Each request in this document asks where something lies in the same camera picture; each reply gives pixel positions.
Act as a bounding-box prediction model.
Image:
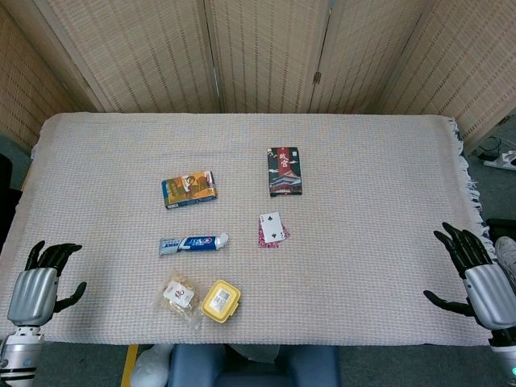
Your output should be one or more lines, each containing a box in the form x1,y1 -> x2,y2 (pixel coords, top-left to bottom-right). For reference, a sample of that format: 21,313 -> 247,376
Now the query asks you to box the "beige woven tablecloth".
0,112 -> 495,347

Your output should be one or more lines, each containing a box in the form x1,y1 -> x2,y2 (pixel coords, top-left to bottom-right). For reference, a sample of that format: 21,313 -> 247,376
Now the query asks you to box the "clear snack bag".
152,270 -> 202,330

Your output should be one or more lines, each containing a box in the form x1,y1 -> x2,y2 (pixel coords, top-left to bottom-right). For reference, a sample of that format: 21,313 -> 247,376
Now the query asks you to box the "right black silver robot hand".
422,222 -> 516,331

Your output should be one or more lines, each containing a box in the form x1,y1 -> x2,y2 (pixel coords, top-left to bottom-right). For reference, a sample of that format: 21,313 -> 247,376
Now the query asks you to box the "blue white toothpaste tube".
158,232 -> 230,257

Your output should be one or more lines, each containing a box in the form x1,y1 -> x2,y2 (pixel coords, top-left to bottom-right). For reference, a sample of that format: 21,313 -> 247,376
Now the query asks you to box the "orange blue card box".
161,170 -> 219,210

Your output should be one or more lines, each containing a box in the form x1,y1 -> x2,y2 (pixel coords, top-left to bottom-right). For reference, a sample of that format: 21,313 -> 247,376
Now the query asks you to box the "black power cable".
475,135 -> 507,159

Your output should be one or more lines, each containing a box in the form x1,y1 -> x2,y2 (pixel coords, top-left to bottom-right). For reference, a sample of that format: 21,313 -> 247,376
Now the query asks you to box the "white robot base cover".
131,343 -> 174,387

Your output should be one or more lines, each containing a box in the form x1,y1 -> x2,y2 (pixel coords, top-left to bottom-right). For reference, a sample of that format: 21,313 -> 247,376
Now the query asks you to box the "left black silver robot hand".
6,240 -> 88,327

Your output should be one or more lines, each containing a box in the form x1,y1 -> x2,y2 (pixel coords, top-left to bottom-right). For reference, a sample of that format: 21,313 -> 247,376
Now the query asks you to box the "dark red palace card box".
266,146 -> 303,198

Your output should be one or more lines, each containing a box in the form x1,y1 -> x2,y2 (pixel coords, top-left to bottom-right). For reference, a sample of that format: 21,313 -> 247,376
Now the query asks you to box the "grey sneaker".
494,236 -> 516,289

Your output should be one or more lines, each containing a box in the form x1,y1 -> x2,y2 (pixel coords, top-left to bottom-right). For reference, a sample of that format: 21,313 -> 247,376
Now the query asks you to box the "two of clubs playing card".
259,211 -> 285,243

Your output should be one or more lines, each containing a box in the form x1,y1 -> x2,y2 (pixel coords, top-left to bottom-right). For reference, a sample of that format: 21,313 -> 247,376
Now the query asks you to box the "blue robot base seat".
167,344 -> 342,387

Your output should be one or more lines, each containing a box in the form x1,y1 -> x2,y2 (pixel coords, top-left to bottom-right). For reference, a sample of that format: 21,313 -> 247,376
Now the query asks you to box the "woven folding screen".
0,0 -> 516,154

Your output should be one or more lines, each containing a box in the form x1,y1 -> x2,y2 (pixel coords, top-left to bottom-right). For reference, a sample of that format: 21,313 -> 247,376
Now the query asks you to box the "yellow lidded green container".
200,279 -> 242,325

